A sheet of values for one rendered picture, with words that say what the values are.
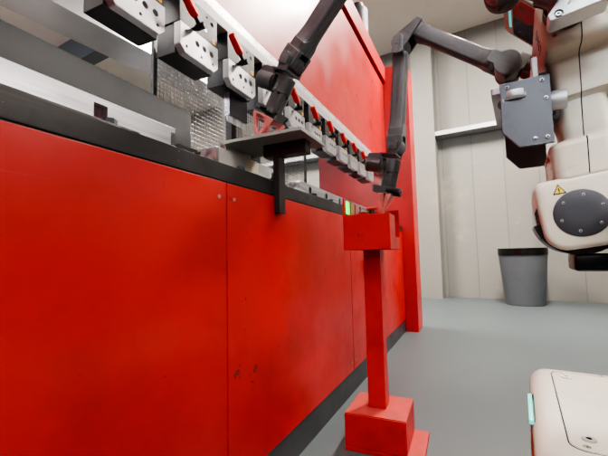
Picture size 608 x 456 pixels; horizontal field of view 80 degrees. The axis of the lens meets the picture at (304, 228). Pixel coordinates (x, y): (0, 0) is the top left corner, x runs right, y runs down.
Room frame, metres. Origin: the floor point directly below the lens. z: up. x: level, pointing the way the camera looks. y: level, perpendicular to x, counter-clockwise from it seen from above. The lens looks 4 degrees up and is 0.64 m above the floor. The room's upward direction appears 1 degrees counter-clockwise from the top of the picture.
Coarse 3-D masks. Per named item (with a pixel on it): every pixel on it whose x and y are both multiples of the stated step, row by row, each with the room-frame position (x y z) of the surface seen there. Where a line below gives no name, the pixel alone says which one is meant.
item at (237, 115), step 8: (224, 96) 1.13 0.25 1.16; (232, 96) 1.13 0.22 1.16; (224, 104) 1.13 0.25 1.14; (232, 104) 1.13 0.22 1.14; (240, 104) 1.17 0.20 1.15; (224, 112) 1.13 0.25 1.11; (232, 112) 1.13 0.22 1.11; (240, 112) 1.17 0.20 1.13; (232, 120) 1.15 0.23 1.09; (240, 120) 1.18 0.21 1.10
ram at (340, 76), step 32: (224, 0) 1.05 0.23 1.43; (256, 0) 1.22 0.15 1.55; (288, 0) 1.44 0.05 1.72; (224, 32) 1.07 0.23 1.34; (256, 32) 1.21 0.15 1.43; (288, 32) 1.44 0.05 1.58; (352, 32) 2.28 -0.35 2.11; (320, 64) 1.76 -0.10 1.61; (352, 64) 2.26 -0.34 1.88; (320, 96) 1.75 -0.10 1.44; (352, 96) 2.24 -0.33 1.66; (352, 128) 2.22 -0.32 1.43; (384, 128) 3.06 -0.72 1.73
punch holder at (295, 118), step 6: (288, 102) 1.42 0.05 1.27; (294, 102) 1.47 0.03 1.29; (300, 102) 1.53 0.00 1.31; (288, 108) 1.42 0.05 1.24; (288, 114) 1.42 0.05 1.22; (294, 114) 1.46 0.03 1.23; (300, 114) 1.53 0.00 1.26; (288, 120) 1.43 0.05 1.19; (294, 120) 1.46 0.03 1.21; (300, 120) 1.52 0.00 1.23; (288, 126) 1.44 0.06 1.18; (294, 126) 1.46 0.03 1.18; (300, 126) 1.52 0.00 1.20
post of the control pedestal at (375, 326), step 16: (368, 256) 1.28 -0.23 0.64; (368, 272) 1.28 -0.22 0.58; (368, 288) 1.28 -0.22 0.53; (384, 288) 1.31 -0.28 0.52; (368, 304) 1.28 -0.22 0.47; (384, 304) 1.30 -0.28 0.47; (368, 320) 1.28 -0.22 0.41; (384, 320) 1.29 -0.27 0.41; (368, 336) 1.28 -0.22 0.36; (384, 336) 1.28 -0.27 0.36; (368, 352) 1.28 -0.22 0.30; (384, 352) 1.27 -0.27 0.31; (368, 368) 1.28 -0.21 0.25; (384, 368) 1.26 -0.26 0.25; (368, 384) 1.28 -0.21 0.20; (384, 384) 1.26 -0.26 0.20; (368, 400) 1.29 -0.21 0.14; (384, 400) 1.26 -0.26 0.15
